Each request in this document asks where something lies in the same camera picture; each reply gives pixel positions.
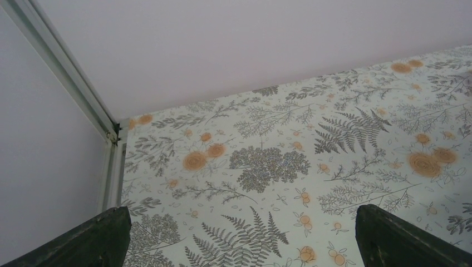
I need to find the floral patterned table mat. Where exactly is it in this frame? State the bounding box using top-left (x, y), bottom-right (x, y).
top-left (121, 46), bottom-right (471, 266)

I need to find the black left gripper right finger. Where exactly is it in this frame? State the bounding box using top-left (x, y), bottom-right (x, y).
top-left (355, 204), bottom-right (471, 266)

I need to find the aluminium corner frame post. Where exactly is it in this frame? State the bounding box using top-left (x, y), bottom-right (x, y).
top-left (1, 1), bottom-right (125, 212)

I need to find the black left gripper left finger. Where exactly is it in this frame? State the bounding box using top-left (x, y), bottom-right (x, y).
top-left (4, 206), bottom-right (132, 266)

